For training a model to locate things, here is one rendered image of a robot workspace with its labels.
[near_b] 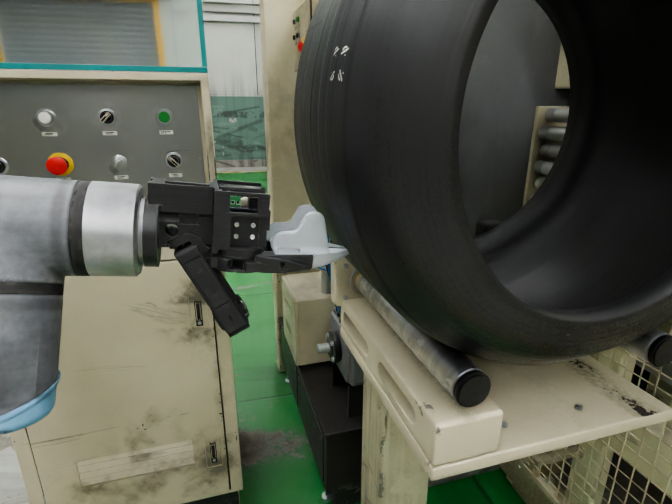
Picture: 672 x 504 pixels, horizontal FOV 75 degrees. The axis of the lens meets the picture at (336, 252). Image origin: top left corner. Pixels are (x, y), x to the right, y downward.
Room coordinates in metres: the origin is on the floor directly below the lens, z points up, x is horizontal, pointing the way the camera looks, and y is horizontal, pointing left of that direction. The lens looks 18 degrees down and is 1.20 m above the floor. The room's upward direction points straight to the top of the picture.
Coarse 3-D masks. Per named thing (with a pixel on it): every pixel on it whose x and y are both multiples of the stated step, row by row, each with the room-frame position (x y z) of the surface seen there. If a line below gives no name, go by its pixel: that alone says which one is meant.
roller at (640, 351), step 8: (648, 336) 0.50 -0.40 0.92; (656, 336) 0.50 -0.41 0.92; (664, 336) 0.49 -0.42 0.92; (624, 344) 0.52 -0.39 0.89; (632, 344) 0.51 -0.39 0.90; (640, 344) 0.50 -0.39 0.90; (648, 344) 0.49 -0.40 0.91; (656, 344) 0.49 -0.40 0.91; (664, 344) 0.49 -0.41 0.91; (632, 352) 0.51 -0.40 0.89; (640, 352) 0.50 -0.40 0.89; (648, 352) 0.49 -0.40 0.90; (656, 352) 0.48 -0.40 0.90; (664, 352) 0.49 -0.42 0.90; (648, 360) 0.49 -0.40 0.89; (656, 360) 0.49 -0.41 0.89; (664, 360) 0.49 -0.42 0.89
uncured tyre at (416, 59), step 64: (320, 0) 0.57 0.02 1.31; (384, 0) 0.39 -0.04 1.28; (448, 0) 0.37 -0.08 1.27; (576, 0) 0.74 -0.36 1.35; (640, 0) 0.71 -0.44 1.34; (320, 64) 0.47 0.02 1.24; (384, 64) 0.38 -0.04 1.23; (448, 64) 0.37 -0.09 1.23; (576, 64) 0.76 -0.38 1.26; (640, 64) 0.73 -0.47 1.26; (320, 128) 0.45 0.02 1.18; (384, 128) 0.37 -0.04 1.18; (448, 128) 0.37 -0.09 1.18; (576, 128) 0.76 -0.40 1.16; (640, 128) 0.73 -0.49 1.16; (320, 192) 0.49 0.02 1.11; (384, 192) 0.38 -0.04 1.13; (448, 192) 0.37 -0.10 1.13; (576, 192) 0.75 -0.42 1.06; (640, 192) 0.68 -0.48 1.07; (384, 256) 0.39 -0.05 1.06; (448, 256) 0.38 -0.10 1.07; (512, 256) 0.72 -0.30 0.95; (576, 256) 0.68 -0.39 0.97; (640, 256) 0.60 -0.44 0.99; (448, 320) 0.40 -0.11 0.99; (512, 320) 0.40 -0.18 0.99; (576, 320) 0.42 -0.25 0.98; (640, 320) 0.45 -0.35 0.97
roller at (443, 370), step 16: (368, 288) 0.67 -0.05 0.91; (384, 304) 0.61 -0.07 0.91; (400, 320) 0.55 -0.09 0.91; (400, 336) 0.55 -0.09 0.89; (416, 336) 0.51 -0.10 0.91; (416, 352) 0.50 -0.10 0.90; (432, 352) 0.47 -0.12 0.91; (448, 352) 0.46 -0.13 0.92; (432, 368) 0.46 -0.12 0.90; (448, 368) 0.43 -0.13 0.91; (464, 368) 0.42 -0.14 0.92; (448, 384) 0.42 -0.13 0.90; (464, 384) 0.41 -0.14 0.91; (480, 384) 0.41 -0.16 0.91; (464, 400) 0.41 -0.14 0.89; (480, 400) 0.41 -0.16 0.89
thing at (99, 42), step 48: (0, 0) 0.96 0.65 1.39; (48, 0) 0.99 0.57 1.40; (96, 0) 1.01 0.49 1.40; (144, 0) 1.04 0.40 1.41; (192, 0) 1.07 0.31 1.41; (0, 48) 0.96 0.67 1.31; (48, 48) 0.98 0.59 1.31; (96, 48) 1.01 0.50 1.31; (144, 48) 1.04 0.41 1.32; (192, 48) 1.06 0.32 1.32
